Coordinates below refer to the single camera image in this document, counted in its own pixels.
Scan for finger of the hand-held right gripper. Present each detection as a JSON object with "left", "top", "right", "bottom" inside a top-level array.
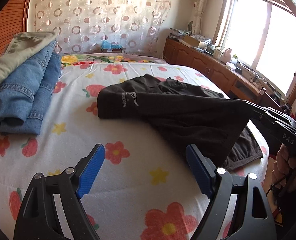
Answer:
[
  {"left": 249, "top": 110, "right": 281, "bottom": 130},
  {"left": 245, "top": 100, "right": 296, "bottom": 130}
]

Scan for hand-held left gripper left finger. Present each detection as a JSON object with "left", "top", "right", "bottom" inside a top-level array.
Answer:
[{"left": 13, "top": 143, "right": 106, "bottom": 240}]

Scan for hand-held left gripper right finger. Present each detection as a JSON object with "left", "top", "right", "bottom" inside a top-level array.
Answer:
[{"left": 185, "top": 144, "right": 278, "bottom": 240}]

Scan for black pants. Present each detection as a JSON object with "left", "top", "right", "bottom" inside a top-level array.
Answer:
[{"left": 97, "top": 74, "right": 264, "bottom": 172}]

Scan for folded khaki pants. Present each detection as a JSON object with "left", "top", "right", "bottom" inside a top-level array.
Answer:
[{"left": 0, "top": 32, "right": 59, "bottom": 87}]

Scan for person's right hand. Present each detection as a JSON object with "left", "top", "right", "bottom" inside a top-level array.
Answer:
[{"left": 272, "top": 145, "right": 296, "bottom": 193}]

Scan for floral bed sheet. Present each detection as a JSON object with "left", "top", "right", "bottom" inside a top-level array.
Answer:
[{"left": 0, "top": 62, "right": 271, "bottom": 240}]

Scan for white kettle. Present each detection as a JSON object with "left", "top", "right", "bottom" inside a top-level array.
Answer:
[{"left": 222, "top": 47, "right": 233, "bottom": 63}]

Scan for window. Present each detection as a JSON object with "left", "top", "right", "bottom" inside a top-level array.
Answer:
[{"left": 213, "top": 0, "right": 296, "bottom": 98}]

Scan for wooden cabinet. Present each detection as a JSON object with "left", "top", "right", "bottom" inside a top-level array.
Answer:
[{"left": 162, "top": 36, "right": 296, "bottom": 113}]

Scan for cardboard box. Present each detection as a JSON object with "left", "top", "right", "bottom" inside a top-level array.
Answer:
[{"left": 182, "top": 34, "right": 201, "bottom": 48}]

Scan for folded blue jeans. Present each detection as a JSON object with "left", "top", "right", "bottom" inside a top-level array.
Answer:
[{"left": 0, "top": 39, "right": 63, "bottom": 136}]

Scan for flowered blanket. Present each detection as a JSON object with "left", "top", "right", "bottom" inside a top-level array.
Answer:
[{"left": 60, "top": 52, "right": 166, "bottom": 69}]

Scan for floral window curtain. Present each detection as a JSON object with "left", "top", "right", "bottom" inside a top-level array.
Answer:
[{"left": 192, "top": 0, "right": 235, "bottom": 36}]

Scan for circle patterned curtain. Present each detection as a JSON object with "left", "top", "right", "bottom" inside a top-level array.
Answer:
[{"left": 27, "top": 0, "right": 174, "bottom": 58}]

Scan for wooden slatted panel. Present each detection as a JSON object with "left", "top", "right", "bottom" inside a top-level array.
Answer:
[{"left": 0, "top": 0, "right": 36, "bottom": 65}]

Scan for black cable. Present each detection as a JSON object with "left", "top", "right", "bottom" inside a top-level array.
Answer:
[{"left": 264, "top": 159, "right": 296, "bottom": 200}]

